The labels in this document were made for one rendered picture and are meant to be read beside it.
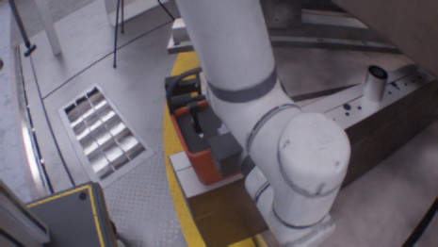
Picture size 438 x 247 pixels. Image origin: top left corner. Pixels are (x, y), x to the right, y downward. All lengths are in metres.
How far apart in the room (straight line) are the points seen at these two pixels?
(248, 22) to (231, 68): 0.06
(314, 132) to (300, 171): 0.05
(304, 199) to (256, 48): 0.16
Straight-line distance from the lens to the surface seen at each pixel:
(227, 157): 0.50
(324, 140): 0.31
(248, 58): 0.33
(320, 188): 0.31
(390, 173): 1.29
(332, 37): 1.96
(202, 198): 0.70
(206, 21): 0.30
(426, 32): 0.88
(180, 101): 1.44
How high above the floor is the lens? 1.26
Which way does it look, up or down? 44 degrees down
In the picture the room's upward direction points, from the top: 8 degrees counter-clockwise
